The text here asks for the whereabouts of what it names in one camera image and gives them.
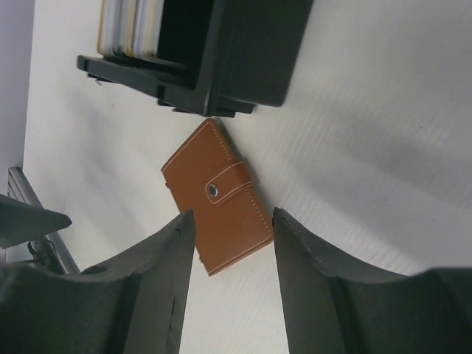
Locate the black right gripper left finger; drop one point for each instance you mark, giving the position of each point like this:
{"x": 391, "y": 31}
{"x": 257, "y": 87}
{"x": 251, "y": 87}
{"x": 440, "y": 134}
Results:
{"x": 133, "y": 302}

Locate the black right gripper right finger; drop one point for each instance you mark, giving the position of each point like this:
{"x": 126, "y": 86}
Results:
{"x": 335, "y": 303}

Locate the brown leather card holder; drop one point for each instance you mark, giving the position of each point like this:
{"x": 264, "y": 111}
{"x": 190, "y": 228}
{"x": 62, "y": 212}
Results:
{"x": 206, "y": 176}

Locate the black plastic card box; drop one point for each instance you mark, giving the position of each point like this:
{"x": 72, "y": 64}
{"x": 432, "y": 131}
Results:
{"x": 216, "y": 58}

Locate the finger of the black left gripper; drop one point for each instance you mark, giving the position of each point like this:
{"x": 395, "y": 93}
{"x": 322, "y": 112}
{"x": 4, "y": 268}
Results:
{"x": 21, "y": 223}

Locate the stack of credit cards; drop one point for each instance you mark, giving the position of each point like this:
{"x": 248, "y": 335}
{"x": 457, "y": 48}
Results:
{"x": 130, "y": 29}

